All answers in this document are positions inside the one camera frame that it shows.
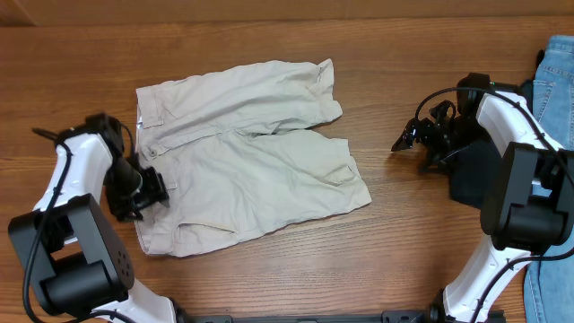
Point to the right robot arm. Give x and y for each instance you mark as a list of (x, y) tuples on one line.
[(527, 208)]

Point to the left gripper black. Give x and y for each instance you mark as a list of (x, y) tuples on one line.
[(155, 190)]

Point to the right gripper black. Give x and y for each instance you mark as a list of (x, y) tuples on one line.
[(429, 138)]

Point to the dark navy shirt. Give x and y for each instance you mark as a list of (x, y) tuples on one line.
[(473, 169)]

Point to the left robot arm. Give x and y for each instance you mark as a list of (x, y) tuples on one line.
[(74, 262)]

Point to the beige shorts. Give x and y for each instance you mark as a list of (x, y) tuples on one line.
[(241, 156)]

